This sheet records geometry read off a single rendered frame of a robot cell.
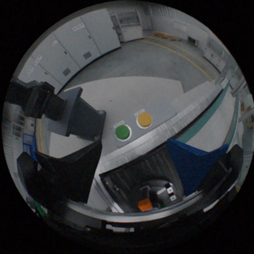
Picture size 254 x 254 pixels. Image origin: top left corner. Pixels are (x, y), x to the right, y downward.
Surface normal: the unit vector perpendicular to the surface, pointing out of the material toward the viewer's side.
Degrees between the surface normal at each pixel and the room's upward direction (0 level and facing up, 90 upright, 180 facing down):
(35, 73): 90
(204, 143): 0
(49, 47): 90
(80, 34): 90
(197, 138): 0
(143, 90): 0
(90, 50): 90
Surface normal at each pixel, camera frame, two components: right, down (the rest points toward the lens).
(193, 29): -0.78, 0.62
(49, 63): 0.60, 0.75
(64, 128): -0.17, -0.22
